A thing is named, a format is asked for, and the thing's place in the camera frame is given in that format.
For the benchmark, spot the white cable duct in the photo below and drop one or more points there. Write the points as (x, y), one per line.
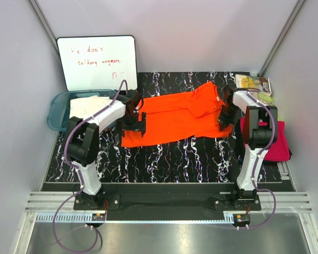
(66, 217)

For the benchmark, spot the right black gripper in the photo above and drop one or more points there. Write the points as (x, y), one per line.
(222, 119)

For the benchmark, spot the white t shirt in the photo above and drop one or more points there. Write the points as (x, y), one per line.
(85, 107)

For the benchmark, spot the white whiteboard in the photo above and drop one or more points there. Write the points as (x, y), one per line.
(91, 63)

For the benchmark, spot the yellow paperback book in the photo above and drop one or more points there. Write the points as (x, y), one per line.
(260, 83)

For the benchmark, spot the orange t shirt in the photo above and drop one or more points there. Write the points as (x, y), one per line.
(173, 117)

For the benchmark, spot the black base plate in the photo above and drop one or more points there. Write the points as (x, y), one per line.
(208, 210)

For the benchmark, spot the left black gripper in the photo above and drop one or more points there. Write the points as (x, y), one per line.
(121, 126)

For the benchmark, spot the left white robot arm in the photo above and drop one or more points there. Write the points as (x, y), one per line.
(82, 141)

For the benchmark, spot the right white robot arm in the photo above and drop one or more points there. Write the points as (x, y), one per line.
(260, 131)

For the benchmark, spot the right connector box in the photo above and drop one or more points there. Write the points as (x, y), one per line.
(241, 221)

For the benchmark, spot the magenta folded t shirt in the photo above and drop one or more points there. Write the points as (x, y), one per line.
(278, 143)

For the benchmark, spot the teal plastic bin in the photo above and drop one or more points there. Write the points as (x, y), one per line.
(59, 112)

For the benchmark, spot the left connector box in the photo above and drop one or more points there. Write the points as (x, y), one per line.
(99, 216)

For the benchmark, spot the connector box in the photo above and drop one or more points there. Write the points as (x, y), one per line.
(99, 216)
(241, 221)

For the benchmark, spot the green paperback book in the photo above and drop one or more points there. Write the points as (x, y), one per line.
(266, 99)

